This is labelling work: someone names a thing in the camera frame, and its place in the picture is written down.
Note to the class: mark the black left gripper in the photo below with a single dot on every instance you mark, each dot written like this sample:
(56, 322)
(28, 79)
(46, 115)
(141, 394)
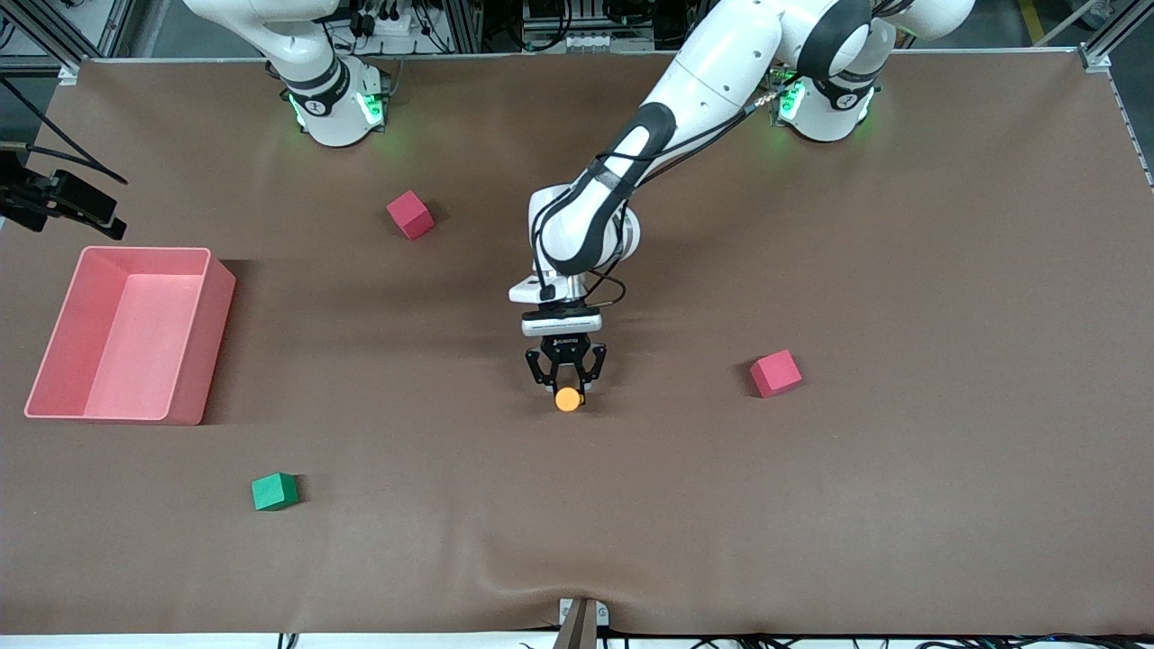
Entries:
(565, 346)

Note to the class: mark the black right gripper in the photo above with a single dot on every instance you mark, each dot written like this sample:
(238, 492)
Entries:
(43, 204)

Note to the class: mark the orange capped push button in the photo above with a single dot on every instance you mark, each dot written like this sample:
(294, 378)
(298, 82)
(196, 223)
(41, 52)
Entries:
(568, 399)

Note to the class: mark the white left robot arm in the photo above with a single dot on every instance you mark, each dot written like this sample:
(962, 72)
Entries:
(712, 81)

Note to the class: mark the pink plastic bin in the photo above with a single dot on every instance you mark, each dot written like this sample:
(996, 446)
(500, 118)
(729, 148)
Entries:
(90, 297)

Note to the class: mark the brown table mat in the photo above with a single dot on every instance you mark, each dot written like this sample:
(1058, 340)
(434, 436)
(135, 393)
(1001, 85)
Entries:
(577, 505)

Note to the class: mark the red foam cube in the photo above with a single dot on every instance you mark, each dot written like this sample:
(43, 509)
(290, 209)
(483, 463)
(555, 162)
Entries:
(410, 214)
(775, 374)

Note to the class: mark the green foam cube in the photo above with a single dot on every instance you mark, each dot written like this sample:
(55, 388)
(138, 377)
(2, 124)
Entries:
(273, 492)

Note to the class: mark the white terminal strip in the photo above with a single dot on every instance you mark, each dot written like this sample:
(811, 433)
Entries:
(609, 42)

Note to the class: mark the white power strip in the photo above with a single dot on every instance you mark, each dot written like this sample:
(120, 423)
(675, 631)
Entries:
(383, 24)

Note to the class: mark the aluminium frame strut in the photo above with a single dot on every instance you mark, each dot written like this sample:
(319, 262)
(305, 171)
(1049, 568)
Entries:
(1113, 41)
(50, 41)

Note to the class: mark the metal clamp bracket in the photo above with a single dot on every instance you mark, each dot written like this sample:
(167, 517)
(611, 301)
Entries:
(584, 613)

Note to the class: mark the aluminium frame post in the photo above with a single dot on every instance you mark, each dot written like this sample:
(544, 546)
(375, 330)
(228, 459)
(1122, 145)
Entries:
(465, 27)

